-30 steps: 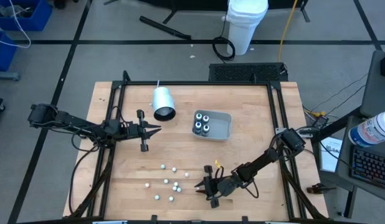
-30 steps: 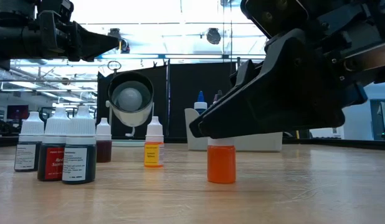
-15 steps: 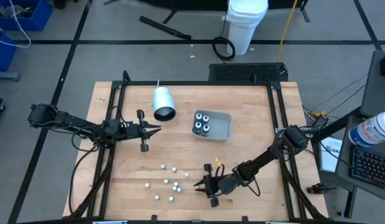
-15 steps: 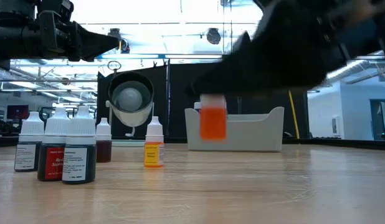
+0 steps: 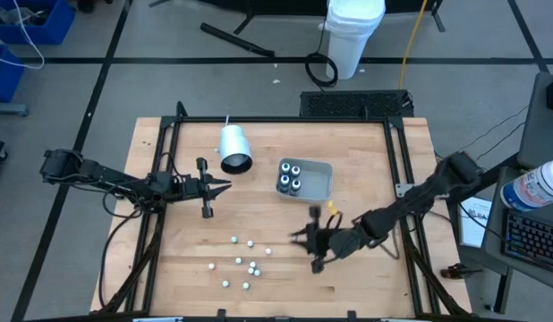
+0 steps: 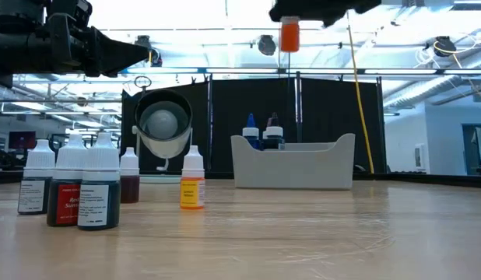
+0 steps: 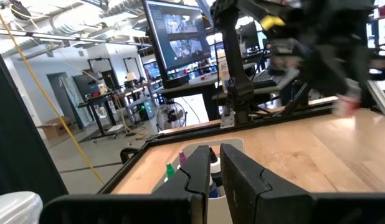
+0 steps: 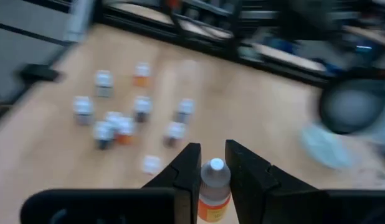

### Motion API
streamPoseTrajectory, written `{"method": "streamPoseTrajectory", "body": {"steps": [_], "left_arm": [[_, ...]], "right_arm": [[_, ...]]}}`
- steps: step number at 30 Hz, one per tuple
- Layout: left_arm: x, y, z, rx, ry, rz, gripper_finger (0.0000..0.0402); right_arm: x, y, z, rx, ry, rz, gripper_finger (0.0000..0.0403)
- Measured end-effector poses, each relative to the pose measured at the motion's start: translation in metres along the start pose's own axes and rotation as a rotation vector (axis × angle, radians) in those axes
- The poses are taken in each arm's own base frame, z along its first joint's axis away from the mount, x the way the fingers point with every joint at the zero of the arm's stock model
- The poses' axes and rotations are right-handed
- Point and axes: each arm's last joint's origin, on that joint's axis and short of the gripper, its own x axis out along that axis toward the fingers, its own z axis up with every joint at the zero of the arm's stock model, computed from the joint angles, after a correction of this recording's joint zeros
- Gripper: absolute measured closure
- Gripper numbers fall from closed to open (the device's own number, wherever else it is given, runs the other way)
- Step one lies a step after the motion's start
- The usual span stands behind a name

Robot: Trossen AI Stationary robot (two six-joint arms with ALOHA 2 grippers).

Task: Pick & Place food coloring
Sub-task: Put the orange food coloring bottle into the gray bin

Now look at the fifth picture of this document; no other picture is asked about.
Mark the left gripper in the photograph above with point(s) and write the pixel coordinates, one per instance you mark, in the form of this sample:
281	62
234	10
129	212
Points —
184	188

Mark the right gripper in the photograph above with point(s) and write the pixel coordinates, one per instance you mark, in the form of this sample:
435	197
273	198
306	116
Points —
337	243

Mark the small yellow-label dropper bottle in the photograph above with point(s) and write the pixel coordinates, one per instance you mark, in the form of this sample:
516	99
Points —
268	251

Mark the grey plastic bin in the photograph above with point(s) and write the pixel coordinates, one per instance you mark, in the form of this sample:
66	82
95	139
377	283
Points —
317	183

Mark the black Chefmaster colour bottle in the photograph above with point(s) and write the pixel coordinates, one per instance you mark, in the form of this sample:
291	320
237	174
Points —
295	184

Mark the blue Chefmaster colour bottle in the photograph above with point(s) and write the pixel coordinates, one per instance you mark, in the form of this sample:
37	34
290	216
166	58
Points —
284	180

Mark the violet Chefmaster colour bottle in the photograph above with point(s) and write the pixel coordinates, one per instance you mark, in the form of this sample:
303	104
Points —
295	171

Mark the green Chefmaster colour bottle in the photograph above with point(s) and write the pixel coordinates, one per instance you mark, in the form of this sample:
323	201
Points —
285	167

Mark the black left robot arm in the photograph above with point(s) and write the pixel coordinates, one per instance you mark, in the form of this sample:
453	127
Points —
106	175

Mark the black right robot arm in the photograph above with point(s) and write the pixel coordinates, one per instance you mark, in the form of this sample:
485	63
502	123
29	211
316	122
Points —
406	202

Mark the yellow tag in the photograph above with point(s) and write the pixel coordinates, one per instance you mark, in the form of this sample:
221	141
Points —
332	208

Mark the small dark white-label dropper bottle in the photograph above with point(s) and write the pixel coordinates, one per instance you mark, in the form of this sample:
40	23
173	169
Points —
238	260

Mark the grey metal mounting plate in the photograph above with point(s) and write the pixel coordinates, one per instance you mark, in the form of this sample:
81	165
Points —
404	190

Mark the black mesh box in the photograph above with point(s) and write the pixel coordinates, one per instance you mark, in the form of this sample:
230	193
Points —
354	104

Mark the black clamp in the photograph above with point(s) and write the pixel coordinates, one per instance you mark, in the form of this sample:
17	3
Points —
457	271

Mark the long black bar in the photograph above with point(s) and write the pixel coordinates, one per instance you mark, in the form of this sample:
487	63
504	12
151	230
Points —
236	40

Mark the white paper sign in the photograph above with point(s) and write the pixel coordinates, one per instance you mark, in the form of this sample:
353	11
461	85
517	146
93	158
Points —
475	223

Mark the dark grey desk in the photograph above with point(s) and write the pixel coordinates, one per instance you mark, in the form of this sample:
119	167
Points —
493	241

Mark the white trash bin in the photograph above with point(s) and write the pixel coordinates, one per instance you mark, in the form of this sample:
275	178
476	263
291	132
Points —
352	40

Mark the black partition screen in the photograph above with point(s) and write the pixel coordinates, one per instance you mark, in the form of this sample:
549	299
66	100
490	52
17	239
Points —
303	4

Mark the black keyboard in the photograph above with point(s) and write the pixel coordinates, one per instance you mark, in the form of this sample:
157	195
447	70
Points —
533	241

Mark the blue storage bin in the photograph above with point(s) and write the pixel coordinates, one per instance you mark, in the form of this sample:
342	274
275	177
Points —
5	76
57	27

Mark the white wipes canister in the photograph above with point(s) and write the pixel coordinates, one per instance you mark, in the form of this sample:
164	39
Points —
536	185

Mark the light grey desk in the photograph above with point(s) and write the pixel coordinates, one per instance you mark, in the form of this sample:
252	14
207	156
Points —
540	134

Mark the black aluminium table frame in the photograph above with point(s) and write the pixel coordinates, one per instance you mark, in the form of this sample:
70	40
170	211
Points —
281	119

